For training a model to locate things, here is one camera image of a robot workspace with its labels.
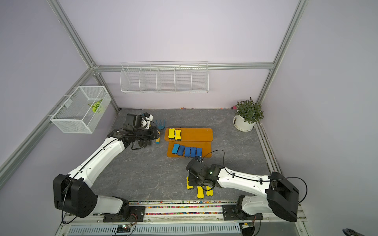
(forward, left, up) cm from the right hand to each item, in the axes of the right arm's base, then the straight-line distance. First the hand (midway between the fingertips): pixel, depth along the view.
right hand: (189, 180), depth 79 cm
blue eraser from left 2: (+20, +6, -3) cm, 21 cm away
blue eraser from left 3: (+20, +2, -3) cm, 20 cm away
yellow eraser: (+24, +11, +10) cm, 28 cm away
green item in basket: (+33, +52, +25) cm, 66 cm away
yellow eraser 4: (-5, -6, -4) cm, 9 cm away
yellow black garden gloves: (+26, +32, -5) cm, 41 cm away
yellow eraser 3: (-3, +1, -1) cm, 3 cm away
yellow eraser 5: (-6, -11, -4) cm, 13 cm away
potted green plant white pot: (+36, -37, +14) cm, 54 cm away
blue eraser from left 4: (+18, -2, -2) cm, 18 cm away
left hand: (+20, +15, +15) cm, 29 cm away
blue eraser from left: (+21, +10, -3) cm, 23 cm away
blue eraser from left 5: (+19, -6, -4) cm, 20 cm away
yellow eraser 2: (+23, +7, +10) cm, 26 cm away
